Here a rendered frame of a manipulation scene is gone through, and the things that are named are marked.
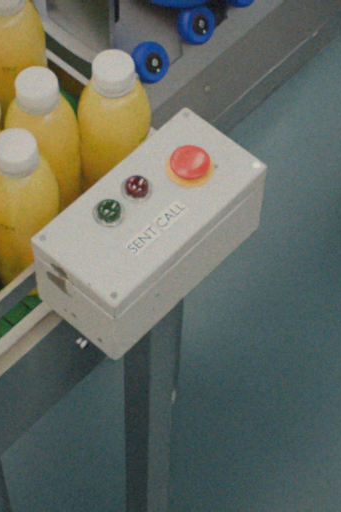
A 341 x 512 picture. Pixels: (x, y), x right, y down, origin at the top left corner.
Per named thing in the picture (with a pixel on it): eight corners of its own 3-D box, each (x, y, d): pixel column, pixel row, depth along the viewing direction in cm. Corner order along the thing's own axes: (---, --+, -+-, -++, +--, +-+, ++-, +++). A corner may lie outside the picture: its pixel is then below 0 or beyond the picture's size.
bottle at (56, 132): (55, 171, 139) (44, 51, 122) (97, 214, 136) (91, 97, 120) (1, 206, 136) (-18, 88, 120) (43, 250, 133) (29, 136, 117)
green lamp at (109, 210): (127, 213, 112) (127, 205, 111) (109, 228, 111) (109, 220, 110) (108, 199, 113) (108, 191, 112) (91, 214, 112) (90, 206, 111)
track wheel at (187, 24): (207, -6, 141) (195, -5, 143) (179, 17, 139) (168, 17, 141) (224, 30, 143) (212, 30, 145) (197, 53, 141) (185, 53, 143)
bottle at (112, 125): (69, 200, 137) (59, 82, 121) (109, 156, 140) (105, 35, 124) (124, 233, 135) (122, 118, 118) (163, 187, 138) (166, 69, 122)
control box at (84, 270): (259, 227, 123) (269, 163, 115) (115, 363, 115) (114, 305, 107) (182, 169, 127) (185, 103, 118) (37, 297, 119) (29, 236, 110)
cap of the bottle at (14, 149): (3, 134, 117) (1, 122, 116) (44, 145, 117) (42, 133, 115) (-13, 167, 115) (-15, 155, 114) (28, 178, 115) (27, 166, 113)
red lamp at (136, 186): (154, 189, 113) (154, 181, 112) (137, 204, 112) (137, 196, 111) (136, 175, 114) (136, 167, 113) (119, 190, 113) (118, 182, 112)
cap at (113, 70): (84, 80, 121) (83, 68, 119) (108, 55, 123) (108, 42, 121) (118, 100, 120) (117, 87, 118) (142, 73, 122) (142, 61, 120)
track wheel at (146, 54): (160, 32, 138) (149, 33, 140) (131, 56, 136) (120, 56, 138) (178, 68, 140) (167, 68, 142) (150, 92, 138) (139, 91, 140)
